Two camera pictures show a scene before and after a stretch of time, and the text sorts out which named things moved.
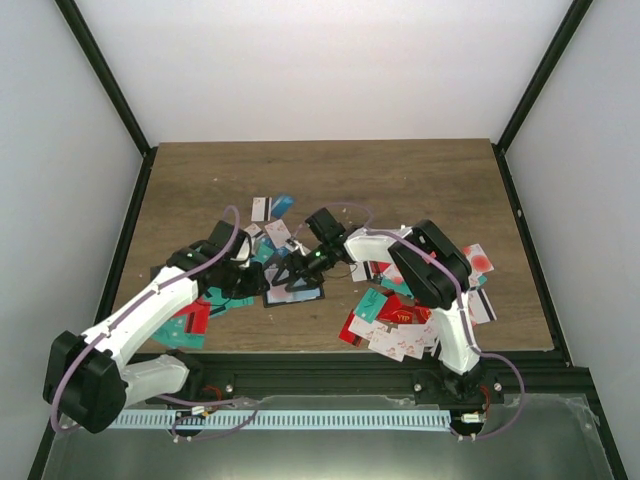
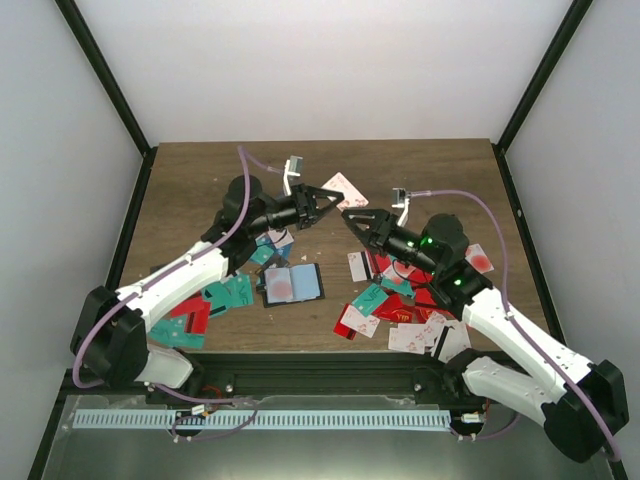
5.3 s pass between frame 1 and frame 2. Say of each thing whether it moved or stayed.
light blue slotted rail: stayed
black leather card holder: stayed
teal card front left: stayed
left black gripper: moved
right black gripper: moved
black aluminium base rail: stayed
